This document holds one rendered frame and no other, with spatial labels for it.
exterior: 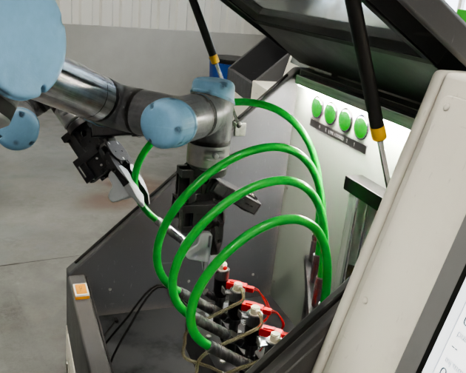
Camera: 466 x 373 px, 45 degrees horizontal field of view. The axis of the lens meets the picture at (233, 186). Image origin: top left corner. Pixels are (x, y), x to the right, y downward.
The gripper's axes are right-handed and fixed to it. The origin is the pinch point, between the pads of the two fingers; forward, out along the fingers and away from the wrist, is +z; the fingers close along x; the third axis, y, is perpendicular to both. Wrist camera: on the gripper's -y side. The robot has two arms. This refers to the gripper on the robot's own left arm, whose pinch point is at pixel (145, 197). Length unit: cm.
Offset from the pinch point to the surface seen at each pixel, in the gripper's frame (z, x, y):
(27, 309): -8, -143, 141
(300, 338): 32.3, 29.9, -19.1
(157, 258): 11.8, 18.1, -2.8
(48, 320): 3, -138, 131
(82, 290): 7.6, -5.9, 26.4
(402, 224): 26, 36, -39
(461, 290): 33, 45, -41
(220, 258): 17.2, 29.6, -15.9
